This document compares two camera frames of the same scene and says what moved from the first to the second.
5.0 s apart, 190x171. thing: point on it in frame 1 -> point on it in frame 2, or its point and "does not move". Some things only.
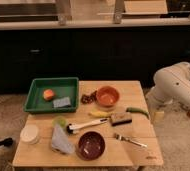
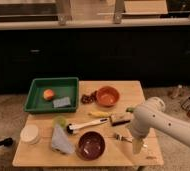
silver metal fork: [121, 137] does not move
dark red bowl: [91, 146] does not move
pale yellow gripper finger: [159, 116] -> [137, 145]
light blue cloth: [61, 141] does not move
